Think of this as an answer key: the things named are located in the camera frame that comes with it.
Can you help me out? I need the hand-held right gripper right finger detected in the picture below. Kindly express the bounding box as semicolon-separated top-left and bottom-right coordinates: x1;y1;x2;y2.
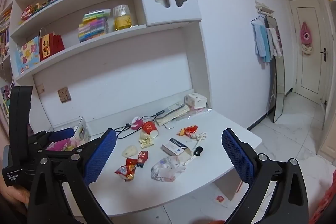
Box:
222;128;309;224

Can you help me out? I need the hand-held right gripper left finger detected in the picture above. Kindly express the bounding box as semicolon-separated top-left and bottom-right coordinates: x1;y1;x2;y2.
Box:
28;129;117;224

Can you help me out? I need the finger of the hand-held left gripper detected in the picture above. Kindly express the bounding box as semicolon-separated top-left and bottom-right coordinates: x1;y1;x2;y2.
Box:
29;128;75;152

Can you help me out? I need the white and teal medicine box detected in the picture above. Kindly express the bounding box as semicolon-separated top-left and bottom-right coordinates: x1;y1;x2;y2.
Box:
161;137;192;156

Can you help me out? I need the person's left hand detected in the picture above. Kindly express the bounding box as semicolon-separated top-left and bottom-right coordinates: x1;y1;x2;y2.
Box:
0;182;30;214

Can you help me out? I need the pink packet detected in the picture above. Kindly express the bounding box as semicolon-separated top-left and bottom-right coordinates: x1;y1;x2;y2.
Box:
46;138;79;152

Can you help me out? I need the clear acrylic box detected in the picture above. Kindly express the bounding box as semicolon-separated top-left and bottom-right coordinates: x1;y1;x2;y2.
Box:
54;116;91;147

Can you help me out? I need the red snack wrapper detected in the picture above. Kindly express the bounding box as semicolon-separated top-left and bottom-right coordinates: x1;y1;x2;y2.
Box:
114;158;138;182

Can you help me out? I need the white stone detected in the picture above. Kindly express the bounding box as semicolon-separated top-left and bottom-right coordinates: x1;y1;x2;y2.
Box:
122;145;138;158

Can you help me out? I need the colourful picture book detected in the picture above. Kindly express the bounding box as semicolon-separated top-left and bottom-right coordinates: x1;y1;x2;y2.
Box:
0;84;13;115

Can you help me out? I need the white desk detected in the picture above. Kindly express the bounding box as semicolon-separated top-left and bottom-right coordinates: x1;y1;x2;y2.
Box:
42;98;263;216

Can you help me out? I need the red pig toy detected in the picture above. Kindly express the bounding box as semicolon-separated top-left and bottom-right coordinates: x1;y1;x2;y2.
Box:
137;151;149;168

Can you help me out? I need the cream figurine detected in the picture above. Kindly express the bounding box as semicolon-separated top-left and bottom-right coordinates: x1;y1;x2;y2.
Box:
138;132;155;149

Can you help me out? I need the pink and white round gadget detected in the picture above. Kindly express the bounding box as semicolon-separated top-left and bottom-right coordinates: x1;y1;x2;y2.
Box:
130;116;143;130

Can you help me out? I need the red paper cup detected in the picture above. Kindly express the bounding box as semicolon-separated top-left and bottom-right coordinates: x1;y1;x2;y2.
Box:
142;121;159;138

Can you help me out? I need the red and yellow candy wrapper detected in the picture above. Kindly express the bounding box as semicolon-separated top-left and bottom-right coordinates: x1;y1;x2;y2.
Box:
176;125;198;137

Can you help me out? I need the clear plastic sheet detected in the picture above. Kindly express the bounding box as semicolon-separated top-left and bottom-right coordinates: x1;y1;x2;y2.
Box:
189;108;213;119

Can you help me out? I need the crumpled clear plastic bag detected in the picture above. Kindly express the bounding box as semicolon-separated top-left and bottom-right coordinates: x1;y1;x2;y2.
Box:
150;156;187;182

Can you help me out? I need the white shelf unit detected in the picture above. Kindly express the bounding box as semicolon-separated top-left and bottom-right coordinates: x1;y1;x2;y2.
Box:
8;0;213;132

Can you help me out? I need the white tissue box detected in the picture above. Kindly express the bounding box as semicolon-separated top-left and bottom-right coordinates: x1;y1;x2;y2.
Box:
184;93;208;109

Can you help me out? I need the blue patterned gift bag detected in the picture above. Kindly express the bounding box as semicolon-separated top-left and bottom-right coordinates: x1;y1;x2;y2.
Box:
14;36;41;75

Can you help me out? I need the standing mirror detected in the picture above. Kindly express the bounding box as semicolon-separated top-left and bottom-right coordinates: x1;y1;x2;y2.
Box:
265;15;285;123

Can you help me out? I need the red gift bag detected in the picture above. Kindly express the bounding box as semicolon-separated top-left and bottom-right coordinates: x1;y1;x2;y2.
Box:
39;28;65;62

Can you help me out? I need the row of books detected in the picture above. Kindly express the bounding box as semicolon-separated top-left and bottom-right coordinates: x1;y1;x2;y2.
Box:
0;7;13;59

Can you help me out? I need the pink printed bedspread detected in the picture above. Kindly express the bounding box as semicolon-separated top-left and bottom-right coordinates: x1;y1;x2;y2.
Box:
307;169;336;224

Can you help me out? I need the stack of colourful boxes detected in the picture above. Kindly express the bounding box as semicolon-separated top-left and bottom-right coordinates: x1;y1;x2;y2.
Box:
78;9;111;42

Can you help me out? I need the blue hanging towel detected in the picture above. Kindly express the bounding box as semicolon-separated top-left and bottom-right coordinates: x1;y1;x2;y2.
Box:
253;24;272;63

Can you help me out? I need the white and pink hanging towel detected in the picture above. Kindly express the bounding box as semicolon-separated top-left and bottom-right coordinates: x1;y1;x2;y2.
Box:
268;27;282;58

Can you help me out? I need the clear jar with yellow label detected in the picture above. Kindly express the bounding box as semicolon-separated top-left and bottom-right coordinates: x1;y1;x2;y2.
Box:
113;5;132;31

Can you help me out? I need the pink hanging bag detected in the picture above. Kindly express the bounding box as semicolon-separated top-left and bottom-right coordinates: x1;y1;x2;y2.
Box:
299;21;314;56

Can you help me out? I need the large wall socket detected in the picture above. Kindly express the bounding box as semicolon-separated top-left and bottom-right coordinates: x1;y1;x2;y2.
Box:
57;87;72;103

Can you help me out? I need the white cord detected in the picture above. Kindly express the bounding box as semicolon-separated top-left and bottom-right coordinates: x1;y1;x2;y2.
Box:
190;132;208;141

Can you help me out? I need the black cable with switch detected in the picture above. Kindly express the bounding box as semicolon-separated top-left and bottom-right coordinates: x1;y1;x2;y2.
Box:
115;109;168;139

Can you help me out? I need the white wall hook rack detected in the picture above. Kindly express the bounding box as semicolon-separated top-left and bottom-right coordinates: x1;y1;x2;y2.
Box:
255;0;275;16

